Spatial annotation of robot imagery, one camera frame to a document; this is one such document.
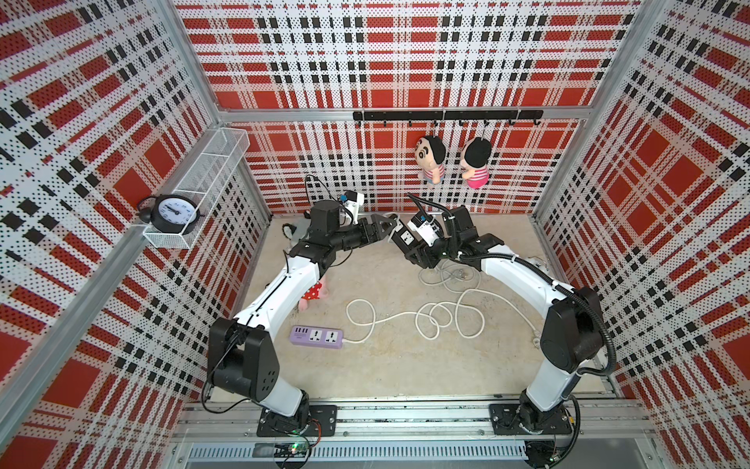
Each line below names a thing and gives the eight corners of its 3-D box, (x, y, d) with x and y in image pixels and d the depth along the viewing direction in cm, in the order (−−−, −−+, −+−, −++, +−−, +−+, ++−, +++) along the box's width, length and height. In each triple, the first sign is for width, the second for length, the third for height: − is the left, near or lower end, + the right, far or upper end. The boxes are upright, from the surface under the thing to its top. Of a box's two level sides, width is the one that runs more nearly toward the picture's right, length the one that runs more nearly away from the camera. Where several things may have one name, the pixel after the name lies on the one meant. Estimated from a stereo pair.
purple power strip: (288, 345, 88) (285, 342, 86) (293, 328, 92) (290, 325, 90) (343, 349, 87) (342, 346, 85) (346, 332, 91) (345, 328, 89)
